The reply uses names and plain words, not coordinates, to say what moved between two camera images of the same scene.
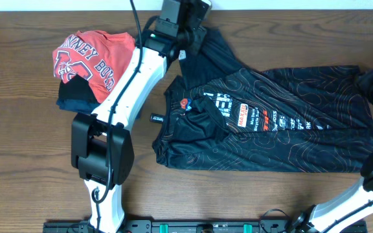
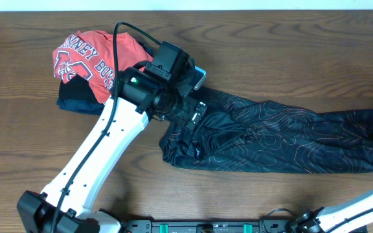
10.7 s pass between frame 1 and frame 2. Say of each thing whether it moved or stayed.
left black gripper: moved
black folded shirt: stayed
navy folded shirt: stayed
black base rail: stayed
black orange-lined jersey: moved
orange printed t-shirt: stayed
